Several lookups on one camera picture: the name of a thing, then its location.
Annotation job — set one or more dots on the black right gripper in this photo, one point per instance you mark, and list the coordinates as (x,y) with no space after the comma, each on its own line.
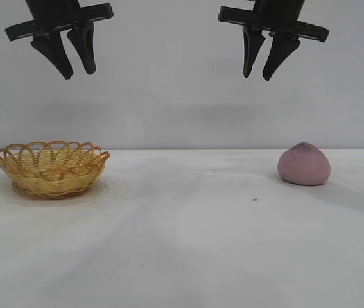
(278,14)

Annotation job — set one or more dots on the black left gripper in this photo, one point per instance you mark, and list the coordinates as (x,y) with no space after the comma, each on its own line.
(56,13)

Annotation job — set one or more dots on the pink peach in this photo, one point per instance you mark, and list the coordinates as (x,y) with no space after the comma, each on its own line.
(303,167)

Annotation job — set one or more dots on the yellow woven wicker basket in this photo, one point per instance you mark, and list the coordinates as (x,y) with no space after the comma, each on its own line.
(50,183)

